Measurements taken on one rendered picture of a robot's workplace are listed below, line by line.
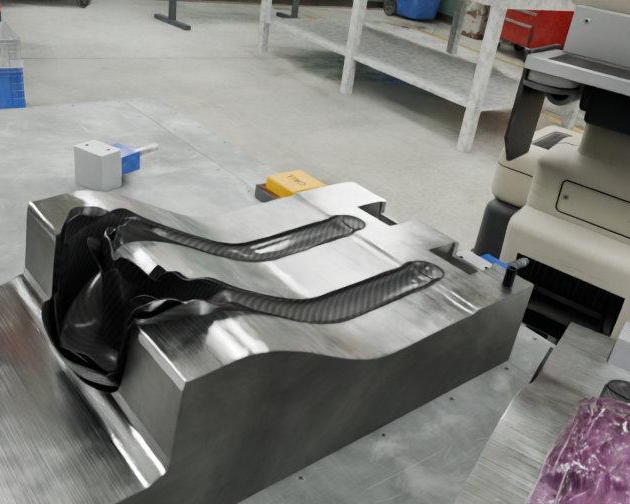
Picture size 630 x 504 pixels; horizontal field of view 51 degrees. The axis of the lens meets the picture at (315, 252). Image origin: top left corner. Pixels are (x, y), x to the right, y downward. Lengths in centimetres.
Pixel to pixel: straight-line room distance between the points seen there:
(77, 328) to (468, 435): 33
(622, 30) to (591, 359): 47
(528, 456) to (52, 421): 31
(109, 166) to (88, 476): 54
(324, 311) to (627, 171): 59
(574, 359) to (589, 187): 43
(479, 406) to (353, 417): 14
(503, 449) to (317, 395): 13
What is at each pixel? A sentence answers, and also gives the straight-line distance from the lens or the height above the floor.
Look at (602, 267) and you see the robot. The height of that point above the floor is 78.
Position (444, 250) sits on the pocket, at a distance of 69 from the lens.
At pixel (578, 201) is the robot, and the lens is 103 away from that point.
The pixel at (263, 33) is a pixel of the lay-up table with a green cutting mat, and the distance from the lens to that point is 550.
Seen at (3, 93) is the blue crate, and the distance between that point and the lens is 377.
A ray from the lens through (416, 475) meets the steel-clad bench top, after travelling 55.
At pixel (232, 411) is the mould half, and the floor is 89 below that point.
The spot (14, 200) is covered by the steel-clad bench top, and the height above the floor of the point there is 80.
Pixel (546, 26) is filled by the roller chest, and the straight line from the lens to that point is 688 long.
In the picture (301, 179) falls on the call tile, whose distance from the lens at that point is 91.
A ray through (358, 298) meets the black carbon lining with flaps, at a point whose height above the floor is 88.
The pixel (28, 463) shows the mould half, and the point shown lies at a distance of 46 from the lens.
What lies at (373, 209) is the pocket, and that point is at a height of 88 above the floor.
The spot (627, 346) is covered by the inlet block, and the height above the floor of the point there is 88.
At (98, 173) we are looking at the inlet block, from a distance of 91.
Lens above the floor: 119
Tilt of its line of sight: 28 degrees down
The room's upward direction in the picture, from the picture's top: 9 degrees clockwise
